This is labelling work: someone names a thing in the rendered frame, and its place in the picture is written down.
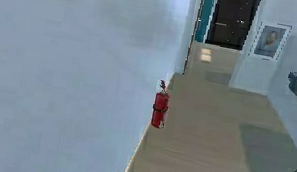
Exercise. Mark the black room door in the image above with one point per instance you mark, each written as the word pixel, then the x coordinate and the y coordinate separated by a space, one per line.
pixel 233 17

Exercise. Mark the red fire extinguisher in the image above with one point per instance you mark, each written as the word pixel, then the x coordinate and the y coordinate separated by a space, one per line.
pixel 160 109

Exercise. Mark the white framed portrait picture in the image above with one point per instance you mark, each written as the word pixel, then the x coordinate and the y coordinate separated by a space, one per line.
pixel 270 41

